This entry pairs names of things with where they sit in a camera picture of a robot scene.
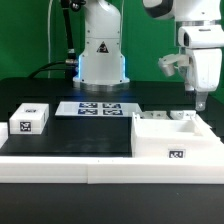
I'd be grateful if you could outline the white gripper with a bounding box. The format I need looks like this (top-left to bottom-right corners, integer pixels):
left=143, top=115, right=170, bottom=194
left=182, top=48, right=222, bottom=111

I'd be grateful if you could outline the white cabinet body box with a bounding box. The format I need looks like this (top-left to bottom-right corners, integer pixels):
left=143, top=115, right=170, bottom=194
left=131, top=113, right=224, bottom=159

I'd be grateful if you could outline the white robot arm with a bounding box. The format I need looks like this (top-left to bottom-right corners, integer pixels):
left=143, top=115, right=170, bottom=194
left=61, top=0, right=224, bottom=111

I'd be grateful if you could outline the white cabinet top box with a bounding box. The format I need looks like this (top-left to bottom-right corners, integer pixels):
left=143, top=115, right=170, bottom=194
left=9, top=103, right=49, bottom=134

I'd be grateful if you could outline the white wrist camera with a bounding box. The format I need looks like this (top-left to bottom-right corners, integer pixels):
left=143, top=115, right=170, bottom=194
left=158, top=54, right=189, bottom=77

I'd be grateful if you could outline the white table border frame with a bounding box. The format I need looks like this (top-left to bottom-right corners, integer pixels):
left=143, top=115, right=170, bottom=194
left=0, top=121, right=224, bottom=185

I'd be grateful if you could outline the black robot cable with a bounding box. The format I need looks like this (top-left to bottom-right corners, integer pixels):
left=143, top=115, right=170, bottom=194
left=27, top=0, right=87, bottom=80

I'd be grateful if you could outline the white marker base plate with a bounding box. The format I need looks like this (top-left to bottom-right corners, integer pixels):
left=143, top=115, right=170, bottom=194
left=55, top=101, right=141, bottom=117

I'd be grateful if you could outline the white thin cable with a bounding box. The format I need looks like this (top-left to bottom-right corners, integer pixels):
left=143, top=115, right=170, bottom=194
left=47, top=0, right=54, bottom=80

